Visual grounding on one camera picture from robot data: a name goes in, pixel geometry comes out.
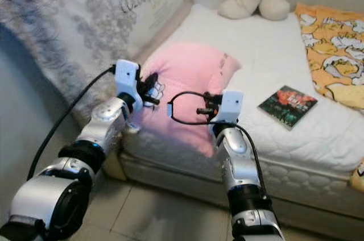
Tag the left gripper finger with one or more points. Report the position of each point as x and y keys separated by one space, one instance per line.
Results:
x=149 y=78
x=151 y=100

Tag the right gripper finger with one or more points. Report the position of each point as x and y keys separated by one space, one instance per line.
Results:
x=202 y=111
x=204 y=97

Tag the pink pillow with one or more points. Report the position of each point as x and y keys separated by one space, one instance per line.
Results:
x=187 y=67

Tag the yellow cartoon print blanket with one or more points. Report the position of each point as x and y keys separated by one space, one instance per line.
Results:
x=330 y=48

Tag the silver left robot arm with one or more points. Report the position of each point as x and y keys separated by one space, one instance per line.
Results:
x=108 y=121

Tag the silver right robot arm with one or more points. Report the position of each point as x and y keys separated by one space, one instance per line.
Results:
x=236 y=156

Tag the white quilted mattress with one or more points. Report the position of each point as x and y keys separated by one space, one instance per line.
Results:
x=261 y=53

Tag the dark green red book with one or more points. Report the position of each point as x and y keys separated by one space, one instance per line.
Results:
x=287 y=104

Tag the grey floral patterned cloth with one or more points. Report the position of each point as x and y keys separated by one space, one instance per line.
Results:
x=68 y=30

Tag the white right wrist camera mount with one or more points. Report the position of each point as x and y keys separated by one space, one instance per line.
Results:
x=231 y=104

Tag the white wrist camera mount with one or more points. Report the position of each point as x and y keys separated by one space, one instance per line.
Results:
x=231 y=104
x=128 y=77

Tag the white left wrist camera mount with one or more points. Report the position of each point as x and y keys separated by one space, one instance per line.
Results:
x=128 y=77

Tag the beige bed frame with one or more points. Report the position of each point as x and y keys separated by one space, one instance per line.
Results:
x=176 y=181

